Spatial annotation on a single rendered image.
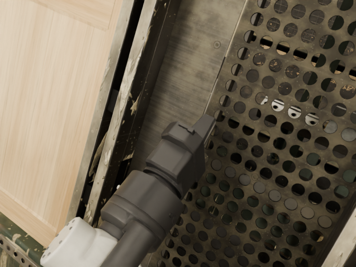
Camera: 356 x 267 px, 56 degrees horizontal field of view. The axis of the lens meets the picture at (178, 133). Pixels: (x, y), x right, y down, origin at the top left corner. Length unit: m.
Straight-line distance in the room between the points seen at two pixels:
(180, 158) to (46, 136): 0.40
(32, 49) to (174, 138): 0.44
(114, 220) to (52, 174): 0.38
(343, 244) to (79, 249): 0.32
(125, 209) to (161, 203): 0.04
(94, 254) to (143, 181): 0.10
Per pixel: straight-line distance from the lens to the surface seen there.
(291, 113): 0.92
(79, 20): 0.69
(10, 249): 0.89
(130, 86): 0.54
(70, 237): 0.40
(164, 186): 0.42
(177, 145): 0.44
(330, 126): 0.91
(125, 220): 0.41
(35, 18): 0.77
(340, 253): 0.48
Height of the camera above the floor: 1.63
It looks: 49 degrees down
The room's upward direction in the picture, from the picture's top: straight up
